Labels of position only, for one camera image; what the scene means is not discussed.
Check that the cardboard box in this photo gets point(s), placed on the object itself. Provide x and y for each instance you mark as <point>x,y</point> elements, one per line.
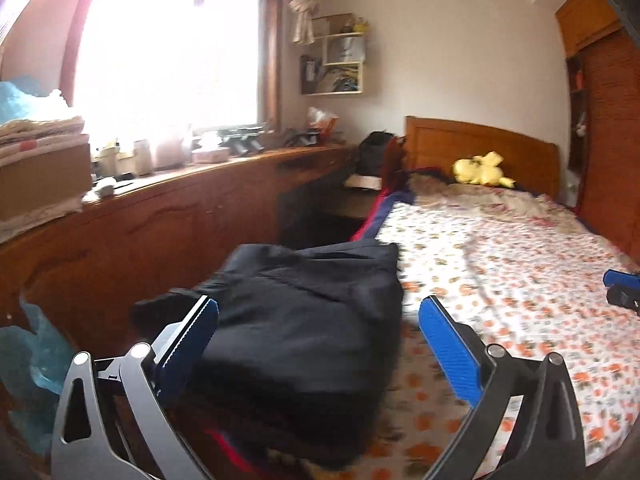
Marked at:
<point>40,180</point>

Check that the black backpack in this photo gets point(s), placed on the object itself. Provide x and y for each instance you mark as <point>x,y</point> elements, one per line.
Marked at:
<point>377,155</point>

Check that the white wall shelf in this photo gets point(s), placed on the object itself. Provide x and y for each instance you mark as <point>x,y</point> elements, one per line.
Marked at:
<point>340,60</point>

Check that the pink bottle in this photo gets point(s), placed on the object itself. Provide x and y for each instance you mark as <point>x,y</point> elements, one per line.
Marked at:
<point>170,152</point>

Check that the floral beige blanket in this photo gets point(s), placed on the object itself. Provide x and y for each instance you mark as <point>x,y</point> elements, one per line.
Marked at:
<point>500,200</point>

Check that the wooden desk cabinet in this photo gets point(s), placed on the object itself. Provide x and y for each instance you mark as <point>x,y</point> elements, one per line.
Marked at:
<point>150,230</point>

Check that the wooden slatted wardrobe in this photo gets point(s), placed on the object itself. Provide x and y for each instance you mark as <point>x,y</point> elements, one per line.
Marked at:
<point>605,135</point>

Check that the orange fruit printed bedsheet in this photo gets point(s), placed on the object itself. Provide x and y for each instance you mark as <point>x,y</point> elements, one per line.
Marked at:
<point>500,270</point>

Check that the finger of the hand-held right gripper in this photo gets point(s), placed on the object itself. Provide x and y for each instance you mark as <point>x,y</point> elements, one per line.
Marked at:
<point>625,300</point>
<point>620,277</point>

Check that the tied beige curtain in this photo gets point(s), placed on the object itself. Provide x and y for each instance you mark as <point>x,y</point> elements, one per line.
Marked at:
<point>305,10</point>

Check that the wooden bed headboard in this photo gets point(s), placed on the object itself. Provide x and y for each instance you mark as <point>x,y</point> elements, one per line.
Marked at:
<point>450,140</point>

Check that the black double-breasted coat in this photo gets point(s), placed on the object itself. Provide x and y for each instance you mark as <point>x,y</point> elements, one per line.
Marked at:
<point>300,320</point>

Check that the stack of folded towels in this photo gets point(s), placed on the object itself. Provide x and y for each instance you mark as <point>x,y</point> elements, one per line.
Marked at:
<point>40,132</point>

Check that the black desk device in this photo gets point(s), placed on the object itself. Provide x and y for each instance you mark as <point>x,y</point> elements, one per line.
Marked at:
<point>302,138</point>
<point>245,142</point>

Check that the orange plastic bag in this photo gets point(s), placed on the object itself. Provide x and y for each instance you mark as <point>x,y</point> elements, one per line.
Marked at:
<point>322,120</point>

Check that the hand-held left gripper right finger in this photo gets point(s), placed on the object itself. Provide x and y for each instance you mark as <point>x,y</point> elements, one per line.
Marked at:
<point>450,355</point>

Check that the navy red bed quilt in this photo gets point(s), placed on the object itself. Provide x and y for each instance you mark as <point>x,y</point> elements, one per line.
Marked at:
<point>380,210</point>

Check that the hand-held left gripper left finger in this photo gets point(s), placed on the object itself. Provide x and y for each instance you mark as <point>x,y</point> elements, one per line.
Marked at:
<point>190,345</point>

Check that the window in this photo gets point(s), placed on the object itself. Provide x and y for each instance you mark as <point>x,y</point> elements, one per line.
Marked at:
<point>165,50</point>

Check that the blue plastic bag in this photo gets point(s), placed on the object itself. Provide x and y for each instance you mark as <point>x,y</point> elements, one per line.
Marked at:
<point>30,360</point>
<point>20,100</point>

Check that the yellow plush toy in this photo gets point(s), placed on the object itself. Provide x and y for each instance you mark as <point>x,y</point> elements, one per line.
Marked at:
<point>480,170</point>

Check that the folded dark clothes pile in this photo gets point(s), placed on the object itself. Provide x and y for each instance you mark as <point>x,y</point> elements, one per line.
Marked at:
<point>160,310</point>

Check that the white tissue box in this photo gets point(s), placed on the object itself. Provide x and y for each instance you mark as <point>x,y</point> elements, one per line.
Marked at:
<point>210,155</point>

